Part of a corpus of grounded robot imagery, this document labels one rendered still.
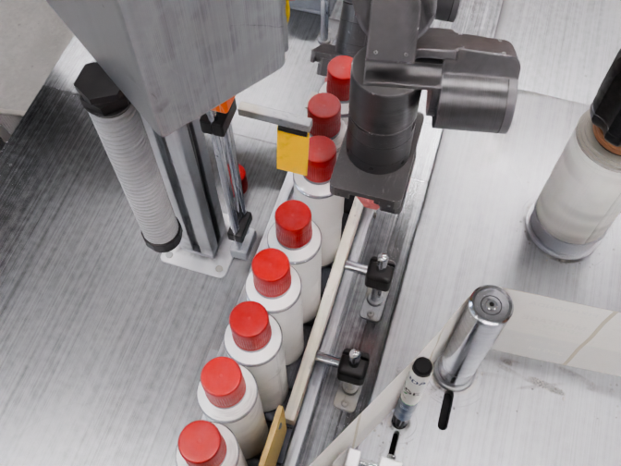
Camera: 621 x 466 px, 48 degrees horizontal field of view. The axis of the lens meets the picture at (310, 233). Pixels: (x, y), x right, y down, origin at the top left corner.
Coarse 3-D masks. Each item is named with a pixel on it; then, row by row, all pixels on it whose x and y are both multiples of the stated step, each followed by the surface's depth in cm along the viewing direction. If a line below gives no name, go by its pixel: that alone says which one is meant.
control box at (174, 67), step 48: (48, 0) 46; (96, 0) 35; (144, 0) 33; (192, 0) 35; (240, 0) 37; (96, 48) 42; (144, 48) 35; (192, 48) 38; (240, 48) 40; (288, 48) 44; (144, 96) 39; (192, 96) 40
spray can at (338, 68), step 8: (336, 56) 71; (344, 56) 71; (328, 64) 71; (336, 64) 71; (344, 64) 71; (328, 72) 70; (336, 72) 70; (344, 72) 70; (328, 80) 71; (336, 80) 70; (344, 80) 70; (320, 88) 75; (328, 88) 72; (336, 88) 71; (344, 88) 71; (336, 96) 72; (344, 96) 72; (344, 104) 73; (344, 112) 73; (344, 120) 74
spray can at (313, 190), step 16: (320, 144) 66; (320, 160) 65; (304, 176) 69; (320, 176) 67; (304, 192) 69; (320, 192) 68; (320, 208) 70; (336, 208) 72; (320, 224) 73; (336, 224) 75; (336, 240) 79
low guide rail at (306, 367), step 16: (352, 208) 82; (352, 224) 81; (352, 240) 82; (336, 256) 79; (336, 272) 78; (336, 288) 78; (320, 304) 77; (320, 320) 76; (320, 336) 75; (304, 352) 74; (304, 368) 73; (304, 384) 72; (288, 400) 72; (288, 416) 71
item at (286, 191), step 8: (288, 176) 79; (288, 184) 78; (280, 192) 78; (288, 192) 78; (280, 200) 78; (288, 200) 78; (272, 216) 76; (272, 224) 76; (264, 232) 76; (264, 240) 75; (264, 248) 75; (240, 296) 72; (224, 352) 69
